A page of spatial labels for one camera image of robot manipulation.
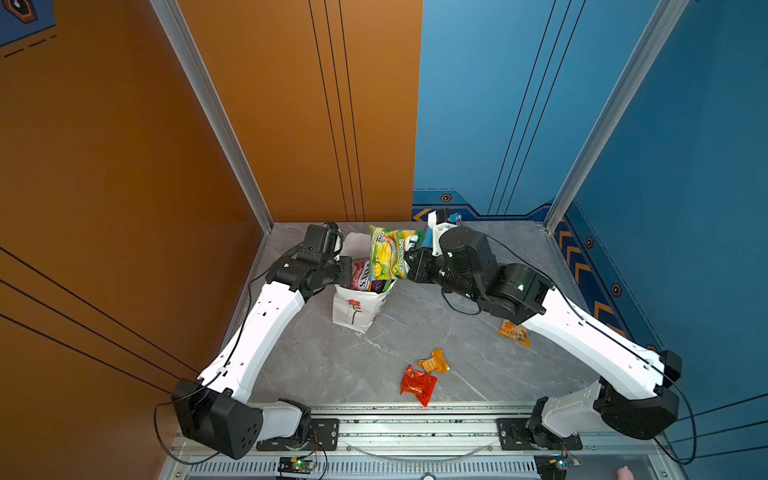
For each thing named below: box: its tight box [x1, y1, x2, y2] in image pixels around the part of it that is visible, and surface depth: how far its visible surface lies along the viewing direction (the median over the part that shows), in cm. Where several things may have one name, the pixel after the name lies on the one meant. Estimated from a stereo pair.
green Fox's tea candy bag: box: [369, 225, 425, 281], surface depth 67 cm
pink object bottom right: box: [616, 465, 635, 480], surface depth 68 cm
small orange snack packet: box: [417, 348, 451, 374], surface depth 85 cm
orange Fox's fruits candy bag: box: [351, 259, 370, 291], surface depth 81 cm
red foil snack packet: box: [400, 364, 438, 407], surface depth 81 cm
